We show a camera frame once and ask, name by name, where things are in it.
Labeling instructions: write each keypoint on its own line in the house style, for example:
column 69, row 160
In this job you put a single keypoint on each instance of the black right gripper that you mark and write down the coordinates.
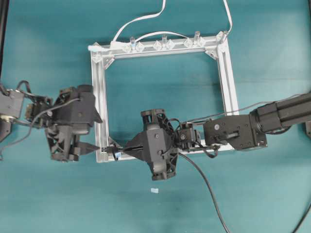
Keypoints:
column 157, row 141

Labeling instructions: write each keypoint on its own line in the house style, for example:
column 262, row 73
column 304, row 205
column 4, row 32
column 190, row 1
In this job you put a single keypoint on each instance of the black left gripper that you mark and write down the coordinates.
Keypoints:
column 74, row 119

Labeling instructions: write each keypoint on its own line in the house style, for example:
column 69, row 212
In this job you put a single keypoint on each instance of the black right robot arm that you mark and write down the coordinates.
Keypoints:
column 244, row 132

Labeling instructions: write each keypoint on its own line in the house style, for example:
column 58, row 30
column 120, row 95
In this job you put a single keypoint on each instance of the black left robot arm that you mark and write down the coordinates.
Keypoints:
column 21, row 106

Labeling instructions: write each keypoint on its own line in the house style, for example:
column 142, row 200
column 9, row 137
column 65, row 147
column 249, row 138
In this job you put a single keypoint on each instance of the small blue tape piece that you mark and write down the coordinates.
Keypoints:
column 154, row 190

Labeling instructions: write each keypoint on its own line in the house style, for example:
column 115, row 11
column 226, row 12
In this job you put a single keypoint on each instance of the aluminium post far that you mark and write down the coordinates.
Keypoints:
column 133, row 43

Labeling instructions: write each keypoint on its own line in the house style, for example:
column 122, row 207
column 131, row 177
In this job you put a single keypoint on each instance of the aluminium post middle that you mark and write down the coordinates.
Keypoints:
column 164, row 41

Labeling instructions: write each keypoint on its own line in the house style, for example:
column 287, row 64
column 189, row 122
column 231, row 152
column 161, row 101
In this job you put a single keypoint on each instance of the aluminium post near corner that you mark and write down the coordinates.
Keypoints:
column 196, row 38

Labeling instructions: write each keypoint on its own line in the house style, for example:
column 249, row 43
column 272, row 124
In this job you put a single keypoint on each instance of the aluminium extrusion frame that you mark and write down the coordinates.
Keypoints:
column 187, row 81

